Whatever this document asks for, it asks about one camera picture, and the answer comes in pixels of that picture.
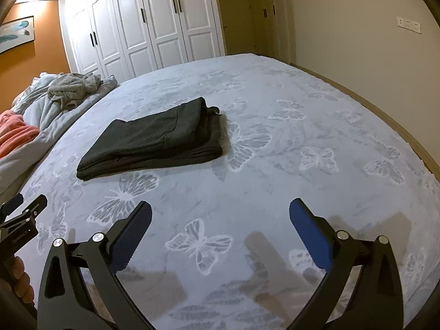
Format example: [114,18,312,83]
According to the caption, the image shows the dark wooden door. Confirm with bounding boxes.
[214,0,262,58]

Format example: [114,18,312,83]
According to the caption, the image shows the light grey quilt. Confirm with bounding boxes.
[0,72,119,197]

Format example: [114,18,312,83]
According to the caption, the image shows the beige closet door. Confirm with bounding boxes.
[258,0,293,65]

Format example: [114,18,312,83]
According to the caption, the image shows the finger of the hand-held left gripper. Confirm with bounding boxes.
[6,194,48,228]
[0,193,24,216]

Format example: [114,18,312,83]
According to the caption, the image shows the wooden bed frame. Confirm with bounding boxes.
[291,62,440,179]

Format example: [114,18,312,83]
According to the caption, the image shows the orange pink blanket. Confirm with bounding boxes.
[0,110,41,159]

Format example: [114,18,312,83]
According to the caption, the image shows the white wall switch panel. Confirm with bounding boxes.
[397,16,422,35]

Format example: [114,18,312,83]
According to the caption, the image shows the white wardrobe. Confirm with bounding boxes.
[64,0,226,78]

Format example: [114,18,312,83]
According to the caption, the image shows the person's left hand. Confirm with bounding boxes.
[7,256,37,313]

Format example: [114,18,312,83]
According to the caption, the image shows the framed wall picture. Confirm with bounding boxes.
[0,15,35,55]

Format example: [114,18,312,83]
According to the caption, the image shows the crumpled grey garment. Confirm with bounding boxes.
[47,73,104,111]

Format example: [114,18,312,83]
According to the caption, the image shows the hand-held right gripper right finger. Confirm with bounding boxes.
[287,197,404,330]

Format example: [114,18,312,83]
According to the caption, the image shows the dark grey pants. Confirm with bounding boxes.
[76,97,225,181]

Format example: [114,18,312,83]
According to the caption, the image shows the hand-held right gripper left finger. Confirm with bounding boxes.
[37,200,153,330]

